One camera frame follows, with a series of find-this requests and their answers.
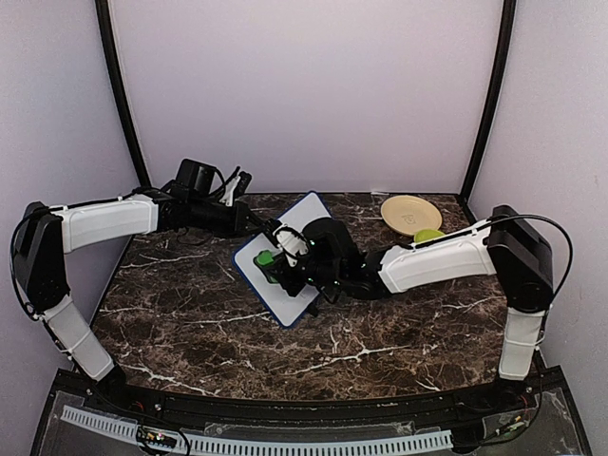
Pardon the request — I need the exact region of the black frame post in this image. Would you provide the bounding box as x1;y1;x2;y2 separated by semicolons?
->
459;0;517;204
94;0;151;187

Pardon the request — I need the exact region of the lime green bowl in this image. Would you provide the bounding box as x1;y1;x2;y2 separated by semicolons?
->
413;229;446;243

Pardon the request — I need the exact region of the wrist black camera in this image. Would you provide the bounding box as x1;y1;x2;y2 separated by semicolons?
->
174;159;224;200
302;218;358;259

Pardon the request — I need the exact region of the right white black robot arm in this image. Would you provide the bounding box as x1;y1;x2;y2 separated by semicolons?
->
253;205;563;412

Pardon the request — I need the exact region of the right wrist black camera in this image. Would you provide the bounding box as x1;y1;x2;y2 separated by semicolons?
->
302;218;358;259

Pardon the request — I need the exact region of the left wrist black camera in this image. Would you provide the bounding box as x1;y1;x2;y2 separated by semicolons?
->
174;159;224;200

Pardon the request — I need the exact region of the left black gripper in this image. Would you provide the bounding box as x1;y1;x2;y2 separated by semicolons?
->
190;198;268;239

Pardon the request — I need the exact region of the blue framed whiteboard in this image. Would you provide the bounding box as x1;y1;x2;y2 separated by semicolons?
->
233;191;331;329

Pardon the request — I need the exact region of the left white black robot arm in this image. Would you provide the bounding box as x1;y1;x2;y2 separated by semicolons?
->
9;188;263;414

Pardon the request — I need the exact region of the right black frame post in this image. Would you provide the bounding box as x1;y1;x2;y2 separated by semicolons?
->
459;0;517;204

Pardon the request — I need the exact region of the green whiteboard eraser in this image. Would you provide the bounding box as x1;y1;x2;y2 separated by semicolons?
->
254;250;275;267

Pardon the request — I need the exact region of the left black frame post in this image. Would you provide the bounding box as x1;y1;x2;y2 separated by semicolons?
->
94;0;151;187

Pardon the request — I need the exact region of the white slotted cable duct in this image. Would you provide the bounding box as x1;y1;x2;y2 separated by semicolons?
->
60;406;453;456

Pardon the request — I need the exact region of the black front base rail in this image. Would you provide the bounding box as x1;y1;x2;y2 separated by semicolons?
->
52;368;562;429

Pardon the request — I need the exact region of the beige round plate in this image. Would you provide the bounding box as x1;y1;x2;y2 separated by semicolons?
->
380;195;443;237

